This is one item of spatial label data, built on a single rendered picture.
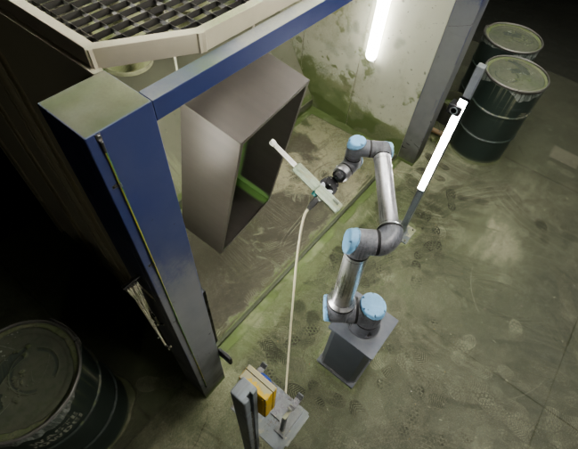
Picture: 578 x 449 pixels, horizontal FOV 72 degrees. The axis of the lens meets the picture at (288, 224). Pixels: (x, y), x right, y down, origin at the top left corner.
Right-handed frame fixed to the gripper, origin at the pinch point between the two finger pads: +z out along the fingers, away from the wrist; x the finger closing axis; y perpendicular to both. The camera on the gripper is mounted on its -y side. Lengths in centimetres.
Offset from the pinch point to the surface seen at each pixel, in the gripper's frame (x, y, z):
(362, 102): 36, 116, -197
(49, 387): 25, 62, 141
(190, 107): 70, -9, 22
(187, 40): 51, -84, 53
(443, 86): -7, 44, -197
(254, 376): -27, -32, 90
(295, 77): 52, -11, -34
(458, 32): 14, 4, -197
